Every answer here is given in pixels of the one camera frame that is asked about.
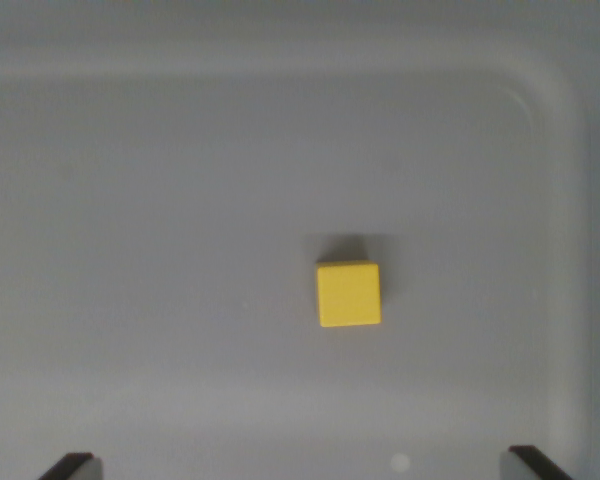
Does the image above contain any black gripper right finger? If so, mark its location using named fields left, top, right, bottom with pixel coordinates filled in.
left=499, top=444, right=577, bottom=480

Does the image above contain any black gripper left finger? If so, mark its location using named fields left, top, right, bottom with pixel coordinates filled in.
left=37, top=451, right=103, bottom=480

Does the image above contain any yellow wooden cube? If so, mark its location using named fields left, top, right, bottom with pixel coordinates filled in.
left=315, top=259, right=383, bottom=329

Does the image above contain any grey plastic bin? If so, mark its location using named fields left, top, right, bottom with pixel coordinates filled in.
left=0, top=0, right=600, bottom=480

